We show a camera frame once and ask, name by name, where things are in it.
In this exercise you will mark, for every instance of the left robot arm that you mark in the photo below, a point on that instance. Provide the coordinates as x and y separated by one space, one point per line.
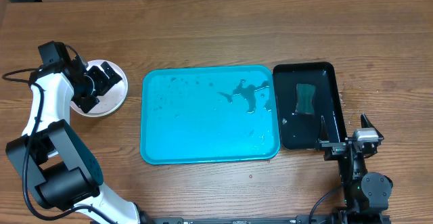
59 173

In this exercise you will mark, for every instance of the black plastic tray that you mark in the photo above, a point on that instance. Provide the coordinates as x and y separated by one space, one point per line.
300 131

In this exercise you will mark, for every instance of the white plate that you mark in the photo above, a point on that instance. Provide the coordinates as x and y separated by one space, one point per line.
113 99

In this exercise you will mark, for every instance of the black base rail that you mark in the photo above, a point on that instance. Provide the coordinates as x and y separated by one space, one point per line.
300 219

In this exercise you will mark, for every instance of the teal plastic tray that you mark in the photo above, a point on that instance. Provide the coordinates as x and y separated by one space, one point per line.
208 114

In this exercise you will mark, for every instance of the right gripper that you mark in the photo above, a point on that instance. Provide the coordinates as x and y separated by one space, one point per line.
334 148

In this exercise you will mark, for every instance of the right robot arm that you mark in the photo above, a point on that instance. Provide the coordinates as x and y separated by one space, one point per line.
366 193

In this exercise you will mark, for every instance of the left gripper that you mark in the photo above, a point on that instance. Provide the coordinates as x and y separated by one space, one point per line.
84 103

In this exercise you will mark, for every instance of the green scrubbing sponge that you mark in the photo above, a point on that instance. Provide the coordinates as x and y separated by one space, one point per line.
305 94

